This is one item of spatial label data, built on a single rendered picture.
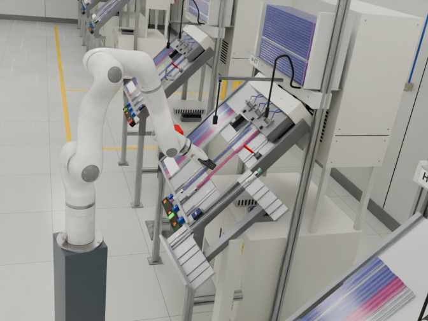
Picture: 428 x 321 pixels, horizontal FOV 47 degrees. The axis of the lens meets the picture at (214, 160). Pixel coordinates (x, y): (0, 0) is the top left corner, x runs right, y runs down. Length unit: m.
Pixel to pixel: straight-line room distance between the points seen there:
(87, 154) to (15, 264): 1.49
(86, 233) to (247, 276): 0.89
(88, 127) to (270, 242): 1.09
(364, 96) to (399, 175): 1.79
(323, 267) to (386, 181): 1.60
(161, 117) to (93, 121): 0.29
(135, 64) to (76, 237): 0.75
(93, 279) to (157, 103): 0.80
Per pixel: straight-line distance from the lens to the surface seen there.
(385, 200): 4.21
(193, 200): 2.39
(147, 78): 1.95
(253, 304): 2.70
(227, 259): 2.09
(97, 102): 1.89
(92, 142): 1.92
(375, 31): 2.28
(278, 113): 2.29
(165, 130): 2.01
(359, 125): 2.40
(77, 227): 2.09
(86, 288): 2.24
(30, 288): 3.07
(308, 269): 2.71
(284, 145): 2.24
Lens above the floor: 1.93
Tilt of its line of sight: 24 degrees down
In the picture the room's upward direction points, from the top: 7 degrees clockwise
